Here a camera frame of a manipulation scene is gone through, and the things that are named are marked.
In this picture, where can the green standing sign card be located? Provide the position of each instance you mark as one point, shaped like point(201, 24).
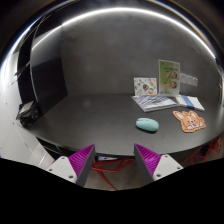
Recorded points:
point(169, 78)

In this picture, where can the white wall sockets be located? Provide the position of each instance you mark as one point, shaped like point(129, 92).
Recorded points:
point(188, 79)

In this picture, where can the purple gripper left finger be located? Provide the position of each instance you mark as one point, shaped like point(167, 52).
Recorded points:
point(74, 168)

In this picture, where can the orange corgi mouse pad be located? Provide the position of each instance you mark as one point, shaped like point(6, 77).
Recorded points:
point(190, 121)

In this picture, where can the teal computer mouse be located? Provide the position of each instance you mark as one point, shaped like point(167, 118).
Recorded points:
point(147, 124)

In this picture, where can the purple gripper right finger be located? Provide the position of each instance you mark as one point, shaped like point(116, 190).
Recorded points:
point(154, 166)

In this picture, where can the black box device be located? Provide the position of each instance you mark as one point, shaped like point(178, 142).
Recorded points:
point(28, 113)

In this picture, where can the striped grey book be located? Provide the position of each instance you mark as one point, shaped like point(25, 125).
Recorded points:
point(153, 102)

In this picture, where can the red table leg frame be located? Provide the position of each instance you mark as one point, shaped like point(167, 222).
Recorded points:
point(115, 175)

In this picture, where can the white sticker card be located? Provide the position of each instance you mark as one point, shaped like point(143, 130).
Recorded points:
point(145, 86)

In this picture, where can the white and blue booklet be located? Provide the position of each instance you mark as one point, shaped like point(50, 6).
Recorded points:
point(189, 102)

